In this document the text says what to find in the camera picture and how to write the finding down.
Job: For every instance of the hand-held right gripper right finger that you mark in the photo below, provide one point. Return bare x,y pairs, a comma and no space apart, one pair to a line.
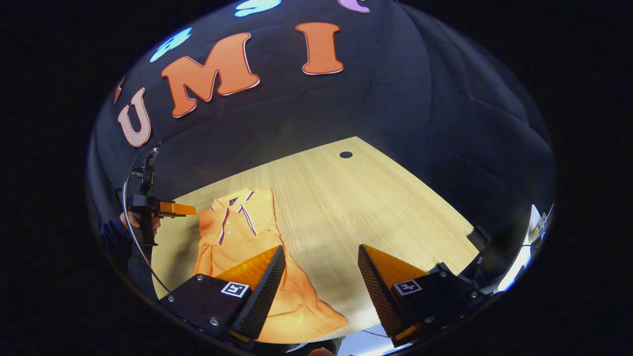
378,296

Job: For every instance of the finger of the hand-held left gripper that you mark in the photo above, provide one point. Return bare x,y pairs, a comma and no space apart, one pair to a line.
178,209

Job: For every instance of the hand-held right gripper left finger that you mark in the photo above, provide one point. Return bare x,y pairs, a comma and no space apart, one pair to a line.
264,296

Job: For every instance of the orange collared T-shirt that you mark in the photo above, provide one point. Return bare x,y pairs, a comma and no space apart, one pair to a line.
237,237

